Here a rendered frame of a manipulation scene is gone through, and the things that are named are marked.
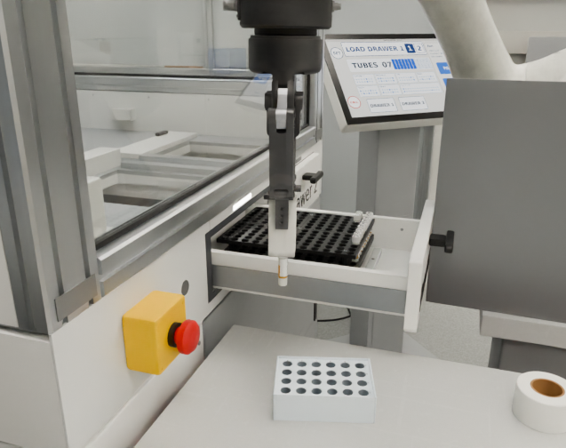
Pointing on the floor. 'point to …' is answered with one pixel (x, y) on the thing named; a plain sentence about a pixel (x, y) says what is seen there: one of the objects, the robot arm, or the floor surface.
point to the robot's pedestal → (532, 345)
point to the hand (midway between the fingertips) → (283, 224)
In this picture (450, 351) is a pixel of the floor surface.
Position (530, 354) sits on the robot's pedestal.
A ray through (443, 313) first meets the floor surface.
